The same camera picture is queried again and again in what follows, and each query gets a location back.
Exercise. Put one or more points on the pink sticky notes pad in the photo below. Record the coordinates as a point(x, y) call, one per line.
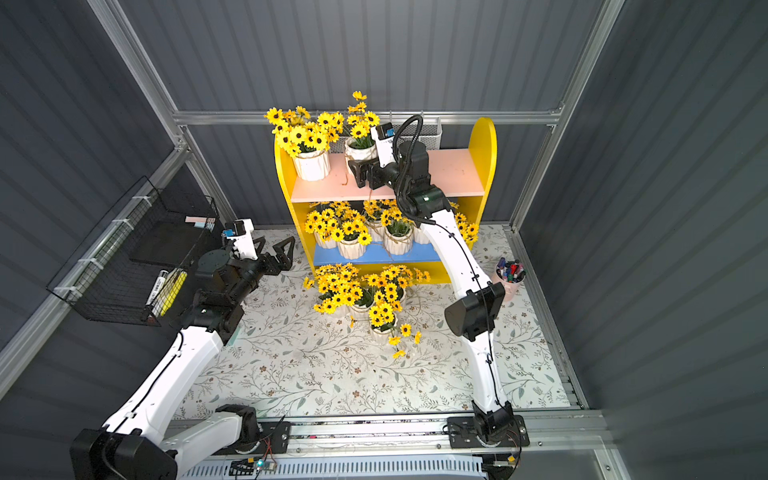
point(207, 223)

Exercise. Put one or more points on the floral patterned table mat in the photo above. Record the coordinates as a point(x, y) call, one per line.
point(289, 359)

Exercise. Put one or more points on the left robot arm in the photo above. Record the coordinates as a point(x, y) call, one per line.
point(132, 443)

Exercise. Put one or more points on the green circuit board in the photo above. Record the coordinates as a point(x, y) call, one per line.
point(251, 468)

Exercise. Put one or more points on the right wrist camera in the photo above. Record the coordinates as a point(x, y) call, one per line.
point(383, 136)

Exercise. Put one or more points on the pink bucket with pens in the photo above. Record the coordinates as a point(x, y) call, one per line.
point(510, 273)

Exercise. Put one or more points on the yellow wooden shelf unit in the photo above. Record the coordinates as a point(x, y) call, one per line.
point(464, 175)

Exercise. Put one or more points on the white marker in basket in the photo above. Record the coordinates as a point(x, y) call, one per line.
point(157, 286)

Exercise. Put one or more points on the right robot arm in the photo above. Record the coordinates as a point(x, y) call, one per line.
point(404, 166)

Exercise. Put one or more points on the shelf sunflower pot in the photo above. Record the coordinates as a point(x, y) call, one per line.
point(398, 231)
point(420, 237)
point(385, 324)
point(392, 282)
point(372, 211)
point(306, 139)
point(338, 286)
point(363, 292)
point(320, 222)
point(347, 229)
point(359, 123)
point(469, 231)

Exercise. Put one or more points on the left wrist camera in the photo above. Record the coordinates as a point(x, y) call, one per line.
point(238, 238)

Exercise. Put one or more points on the white mesh desk tray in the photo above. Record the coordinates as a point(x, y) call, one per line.
point(431, 135)

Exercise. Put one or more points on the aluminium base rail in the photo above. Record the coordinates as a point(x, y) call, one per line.
point(440, 433)

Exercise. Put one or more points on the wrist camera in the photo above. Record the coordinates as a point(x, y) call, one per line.
point(238, 238)
point(383, 136)

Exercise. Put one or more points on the black wire wall basket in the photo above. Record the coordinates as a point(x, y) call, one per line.
point(110, 281)

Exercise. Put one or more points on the yellow item in basket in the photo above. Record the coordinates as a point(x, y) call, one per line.
point(168, 293)

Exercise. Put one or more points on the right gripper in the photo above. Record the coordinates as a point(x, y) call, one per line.
point(366, 173)

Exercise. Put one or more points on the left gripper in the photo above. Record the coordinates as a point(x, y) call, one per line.
point(264, 260)

